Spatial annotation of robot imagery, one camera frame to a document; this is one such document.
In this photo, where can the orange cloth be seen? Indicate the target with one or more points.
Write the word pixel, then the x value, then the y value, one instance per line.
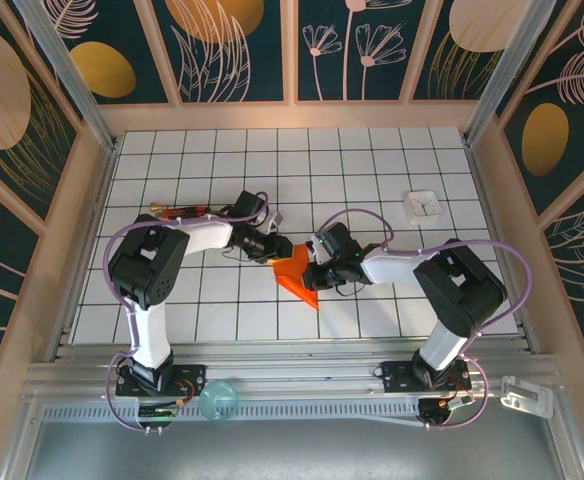
pixel 297 274

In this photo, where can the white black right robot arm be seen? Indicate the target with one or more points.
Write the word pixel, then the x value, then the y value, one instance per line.
pixel 462 285

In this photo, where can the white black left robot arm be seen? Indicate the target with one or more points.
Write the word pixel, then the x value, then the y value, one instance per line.
pixel 147 260

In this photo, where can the white square clock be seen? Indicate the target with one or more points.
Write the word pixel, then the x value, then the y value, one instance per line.
pixel 422 207

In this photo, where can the orange black utility knife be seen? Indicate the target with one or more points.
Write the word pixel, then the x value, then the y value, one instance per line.
pixel 182 214

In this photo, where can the clear teal glass bowl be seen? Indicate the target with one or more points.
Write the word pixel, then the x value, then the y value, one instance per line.
pixel 217 400

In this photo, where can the small black circuit board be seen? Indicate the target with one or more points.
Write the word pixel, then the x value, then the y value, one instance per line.
pixel 159 411
pixel 442 407

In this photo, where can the aluminium front rail frame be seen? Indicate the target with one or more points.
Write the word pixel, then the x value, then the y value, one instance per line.
pixel 292 372

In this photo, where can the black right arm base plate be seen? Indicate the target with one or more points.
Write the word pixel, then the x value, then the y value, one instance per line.
pixel 397 377

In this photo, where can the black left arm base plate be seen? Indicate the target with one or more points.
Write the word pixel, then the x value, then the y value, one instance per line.
pixel 194 375

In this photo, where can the aluminium side rail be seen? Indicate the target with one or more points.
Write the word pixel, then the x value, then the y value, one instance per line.
pixel 488 200
pixel 99 200

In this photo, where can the white bracket clip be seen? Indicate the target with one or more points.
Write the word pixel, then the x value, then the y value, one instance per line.
pixel 527 395

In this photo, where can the aluminium corner post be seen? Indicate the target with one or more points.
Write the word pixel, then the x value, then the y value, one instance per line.
pixel 514 70
pixel 74 80

